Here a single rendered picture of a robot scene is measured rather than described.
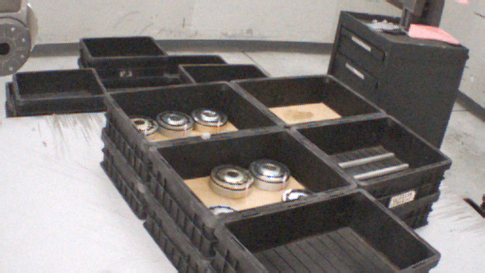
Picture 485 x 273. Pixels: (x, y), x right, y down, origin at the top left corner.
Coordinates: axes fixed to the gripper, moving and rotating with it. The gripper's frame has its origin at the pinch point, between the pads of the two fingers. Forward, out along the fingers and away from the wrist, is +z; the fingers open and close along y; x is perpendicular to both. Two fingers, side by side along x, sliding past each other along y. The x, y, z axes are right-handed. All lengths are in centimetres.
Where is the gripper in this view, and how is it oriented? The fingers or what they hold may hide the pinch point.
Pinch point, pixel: (457, 21)
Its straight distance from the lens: 89.4
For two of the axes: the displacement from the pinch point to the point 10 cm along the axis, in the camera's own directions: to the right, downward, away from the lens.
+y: -1.8, 8.8, 4.4
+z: 4.3, 4.7, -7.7
